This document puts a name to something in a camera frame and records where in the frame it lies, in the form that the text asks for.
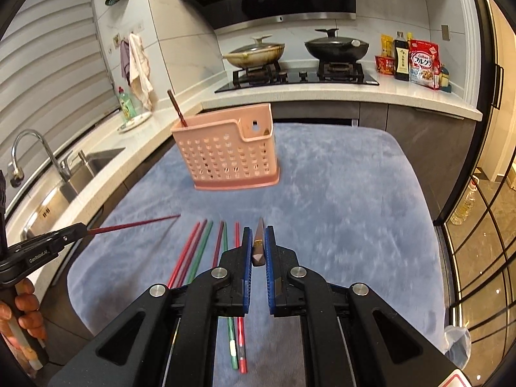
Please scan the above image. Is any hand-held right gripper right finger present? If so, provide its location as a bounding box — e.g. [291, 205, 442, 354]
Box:
[264, 225, 464, 387]

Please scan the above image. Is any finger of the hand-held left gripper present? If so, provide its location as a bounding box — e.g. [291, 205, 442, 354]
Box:
[47, 223, 88, 251]

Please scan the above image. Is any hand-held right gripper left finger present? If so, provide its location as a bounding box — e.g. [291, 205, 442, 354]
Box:
[48, 225, 254, 387]

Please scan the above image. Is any red chopstick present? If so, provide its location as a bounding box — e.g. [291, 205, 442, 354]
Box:
[235, 222, 248, 374]
[166, 222, 201, 289]
[86, 214, 181, 235]

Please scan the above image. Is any pink perforated utensil holder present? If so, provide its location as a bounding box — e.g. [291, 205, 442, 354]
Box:
[170, 104, 280, 193]

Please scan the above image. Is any dark brown chopstick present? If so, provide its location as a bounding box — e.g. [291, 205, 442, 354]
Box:
[167, 90, 188, 127]

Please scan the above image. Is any person's left hand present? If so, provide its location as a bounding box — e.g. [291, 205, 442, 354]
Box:
[0, 277, 48, 356]

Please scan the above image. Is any stainless steel sink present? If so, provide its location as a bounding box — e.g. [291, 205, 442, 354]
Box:
[20, 147, 126, 241]

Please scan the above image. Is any metal kitchen faucet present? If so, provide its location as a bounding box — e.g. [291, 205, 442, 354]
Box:
[10, 129, 74, 188]

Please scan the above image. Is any blue-grey fleece blanket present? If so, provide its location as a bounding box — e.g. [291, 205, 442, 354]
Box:
[66, 123, 471, 387]

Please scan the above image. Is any white plate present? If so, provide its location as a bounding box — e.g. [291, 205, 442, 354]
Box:
[117, 113, 153, 134]

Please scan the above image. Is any green dish soap bottle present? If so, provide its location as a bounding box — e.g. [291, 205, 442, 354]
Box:
[117, 86, 136, 122]

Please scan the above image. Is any white hanging towel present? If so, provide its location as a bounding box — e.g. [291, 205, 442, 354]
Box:
[128, 33, 155, 112]

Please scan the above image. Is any white window blind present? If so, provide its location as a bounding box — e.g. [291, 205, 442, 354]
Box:
[0, 0, 122, 162]

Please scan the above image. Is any purple hanging cloth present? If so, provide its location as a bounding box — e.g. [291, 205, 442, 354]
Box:
[120, 39, 132, 88]

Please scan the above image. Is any white plastic bag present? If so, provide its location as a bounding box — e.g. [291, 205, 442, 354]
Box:
[443, 324, 472, 366]

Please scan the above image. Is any clear plastic bottle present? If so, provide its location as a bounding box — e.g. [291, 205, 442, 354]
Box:
[449, 176, 481, 227]

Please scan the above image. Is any black gas stove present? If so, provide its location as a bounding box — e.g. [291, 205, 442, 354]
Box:
[215, 61, 380, 93]

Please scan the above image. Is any black grid glass door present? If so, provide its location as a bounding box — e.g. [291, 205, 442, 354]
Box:
[433, 0, 516, 375]

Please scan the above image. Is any beige frying pan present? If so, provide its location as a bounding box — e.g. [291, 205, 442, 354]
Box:
[222, 44, 286, 69]

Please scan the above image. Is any glass pan lid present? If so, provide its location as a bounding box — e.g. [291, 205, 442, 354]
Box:
[228, 35, 283, 55]

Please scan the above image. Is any black wok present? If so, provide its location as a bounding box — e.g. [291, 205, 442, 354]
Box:
[304, 39, 370, 62]

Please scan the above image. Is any red instant noodle cup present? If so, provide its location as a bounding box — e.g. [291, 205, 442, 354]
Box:
[375, 55, 396, 75]

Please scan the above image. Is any black wok lid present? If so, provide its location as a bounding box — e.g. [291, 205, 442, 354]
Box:
[306, 28, 363, 47]

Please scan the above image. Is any dark soy sauce bottle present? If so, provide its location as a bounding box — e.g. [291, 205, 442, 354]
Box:
[393, 31, 410, 82]

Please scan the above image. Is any blue and yellow holder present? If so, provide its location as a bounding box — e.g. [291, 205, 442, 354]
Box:
[438, 64, 452, 94]

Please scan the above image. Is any red cereal bag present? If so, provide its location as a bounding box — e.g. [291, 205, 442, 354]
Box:
[408, 39, 441, 90]

